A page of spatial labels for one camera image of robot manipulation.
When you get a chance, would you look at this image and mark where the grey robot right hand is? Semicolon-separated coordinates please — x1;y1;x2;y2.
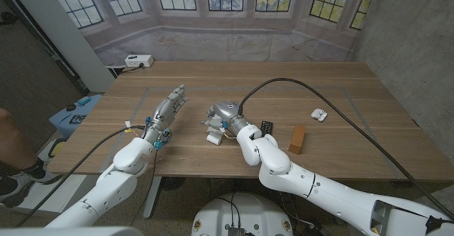
201;101;251;136

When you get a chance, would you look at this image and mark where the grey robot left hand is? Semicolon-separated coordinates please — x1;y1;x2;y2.
143;84;189;147

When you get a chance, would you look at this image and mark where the white bandage roll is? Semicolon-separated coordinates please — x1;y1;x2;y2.
206;117;228;147

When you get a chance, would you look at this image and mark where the black TV remote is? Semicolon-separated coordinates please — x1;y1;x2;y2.
260;120;274;137

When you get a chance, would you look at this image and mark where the orange wooden block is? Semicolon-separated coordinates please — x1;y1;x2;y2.
287;123;306;155

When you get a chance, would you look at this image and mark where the white power strip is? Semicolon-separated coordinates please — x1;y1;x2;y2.
124;54;155;69

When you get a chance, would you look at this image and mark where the printed window backdrop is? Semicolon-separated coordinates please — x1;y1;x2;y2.
44;0;379;67

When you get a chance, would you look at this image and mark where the black round floor base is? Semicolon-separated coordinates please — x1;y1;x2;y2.
159;176;187;191

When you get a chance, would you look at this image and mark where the grey table leg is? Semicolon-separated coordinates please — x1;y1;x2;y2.
143;176;162;219

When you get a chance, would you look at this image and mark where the white earbuds case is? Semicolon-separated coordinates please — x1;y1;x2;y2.
311;108;328;123

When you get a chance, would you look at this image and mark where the blue storage box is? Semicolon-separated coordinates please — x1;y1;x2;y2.
48;94;103;140

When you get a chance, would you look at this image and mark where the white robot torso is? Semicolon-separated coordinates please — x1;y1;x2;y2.
191;192;294;236

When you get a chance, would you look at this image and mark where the yellow black floor tool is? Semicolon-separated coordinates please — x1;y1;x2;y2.
48;138;68;159

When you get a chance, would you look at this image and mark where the white floor mat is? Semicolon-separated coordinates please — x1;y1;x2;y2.
13;140;94;210

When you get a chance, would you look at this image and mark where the person's bare leg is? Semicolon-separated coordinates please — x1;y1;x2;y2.
0;107;36;169

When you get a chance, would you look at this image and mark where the grey black sneaker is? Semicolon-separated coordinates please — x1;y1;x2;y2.
0;163;63;208

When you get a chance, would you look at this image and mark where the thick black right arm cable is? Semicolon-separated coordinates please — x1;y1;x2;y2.
238;77;454;221

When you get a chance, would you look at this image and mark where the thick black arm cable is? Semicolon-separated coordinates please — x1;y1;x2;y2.
238;77;454;221
14;125;147;228

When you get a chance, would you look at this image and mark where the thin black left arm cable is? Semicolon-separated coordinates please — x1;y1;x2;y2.
131;149;159;228

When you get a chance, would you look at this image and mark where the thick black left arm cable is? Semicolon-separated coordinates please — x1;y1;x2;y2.
14;125;147;228

